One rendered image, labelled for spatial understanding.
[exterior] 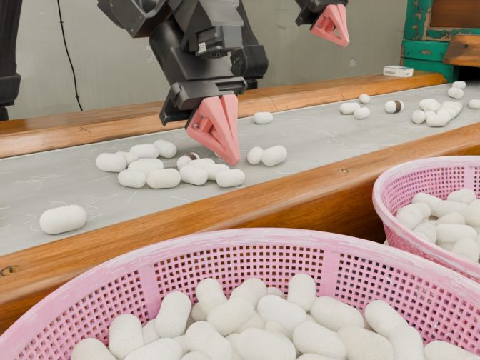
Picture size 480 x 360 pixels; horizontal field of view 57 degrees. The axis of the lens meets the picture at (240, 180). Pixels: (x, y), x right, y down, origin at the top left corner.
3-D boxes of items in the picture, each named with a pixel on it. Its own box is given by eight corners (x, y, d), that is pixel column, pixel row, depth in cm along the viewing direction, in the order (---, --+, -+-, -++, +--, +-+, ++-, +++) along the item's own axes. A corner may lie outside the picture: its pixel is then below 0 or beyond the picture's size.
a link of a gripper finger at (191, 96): (264, 143, 51) (229, 81, 54) (212, 153, 47) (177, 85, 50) (241, 173, 56) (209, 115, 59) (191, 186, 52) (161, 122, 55)
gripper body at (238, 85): (251, 87, 55) (226, 43, 58) (178, 95, 49) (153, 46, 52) (231, 119, 60) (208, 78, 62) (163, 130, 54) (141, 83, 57)
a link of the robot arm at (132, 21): (253, 7, 56) (193, -63, 57) (218, 6, 49) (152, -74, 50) (201, 69, 63) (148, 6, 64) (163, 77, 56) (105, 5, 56)
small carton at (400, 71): (383, 74, 110) (383, 66, 110) (391, 73, 112) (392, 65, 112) (403, 77, 106) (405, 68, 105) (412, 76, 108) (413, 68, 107)
